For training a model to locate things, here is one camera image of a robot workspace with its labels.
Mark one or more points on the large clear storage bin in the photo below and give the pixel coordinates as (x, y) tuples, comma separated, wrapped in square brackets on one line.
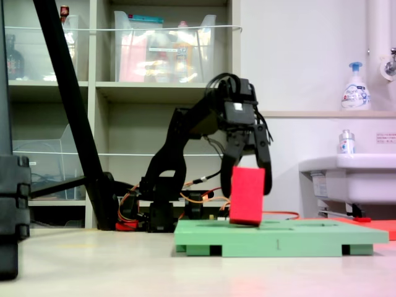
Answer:
[(164, 62)]

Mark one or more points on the pink wall label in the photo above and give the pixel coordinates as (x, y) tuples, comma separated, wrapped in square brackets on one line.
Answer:
[(386, 138)]

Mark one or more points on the green shape sorting board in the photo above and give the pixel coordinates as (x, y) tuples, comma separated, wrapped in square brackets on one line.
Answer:
[(278, 238)]

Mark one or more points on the clear slanted storage bin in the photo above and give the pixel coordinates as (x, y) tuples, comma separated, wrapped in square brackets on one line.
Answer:
[(62, 148)]

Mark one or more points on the orange spray bottle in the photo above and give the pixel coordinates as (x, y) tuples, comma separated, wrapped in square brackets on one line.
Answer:
[(183, 55)]

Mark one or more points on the black tripod leg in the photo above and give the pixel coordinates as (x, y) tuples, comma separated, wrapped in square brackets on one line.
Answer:
[(71, 102)]

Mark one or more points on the orange flat block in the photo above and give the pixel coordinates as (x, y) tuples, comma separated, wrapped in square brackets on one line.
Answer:
[(380, 227)]

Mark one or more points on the white sink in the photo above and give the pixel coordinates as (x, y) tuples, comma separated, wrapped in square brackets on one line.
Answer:
[(355, 179)]

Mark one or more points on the red capped bottle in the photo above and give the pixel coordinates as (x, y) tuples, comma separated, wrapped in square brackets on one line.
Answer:
[(64, 14)]

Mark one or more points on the small clear bottle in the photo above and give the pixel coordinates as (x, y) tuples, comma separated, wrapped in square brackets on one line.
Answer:
[(346, 145)]

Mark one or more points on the red square block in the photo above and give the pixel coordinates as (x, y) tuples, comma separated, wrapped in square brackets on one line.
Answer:
[(247, 198)]

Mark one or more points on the dark round bottle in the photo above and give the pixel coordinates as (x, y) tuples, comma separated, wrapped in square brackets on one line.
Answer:
[(14, 62)]

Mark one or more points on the notched black stack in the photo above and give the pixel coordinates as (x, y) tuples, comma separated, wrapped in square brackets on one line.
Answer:
[(12, 216)]

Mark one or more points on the pink pack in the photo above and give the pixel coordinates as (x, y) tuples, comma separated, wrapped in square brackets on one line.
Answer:
[(131, 62)]

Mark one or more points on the white blue soap dispenser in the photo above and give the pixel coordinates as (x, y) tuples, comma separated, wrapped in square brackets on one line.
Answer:
[(355, 96)]

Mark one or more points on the dark vertical post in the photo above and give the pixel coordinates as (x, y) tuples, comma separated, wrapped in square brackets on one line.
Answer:
[(4, 92)]

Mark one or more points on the pale shelf unit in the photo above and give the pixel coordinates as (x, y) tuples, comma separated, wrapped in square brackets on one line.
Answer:
[(92, 123)]

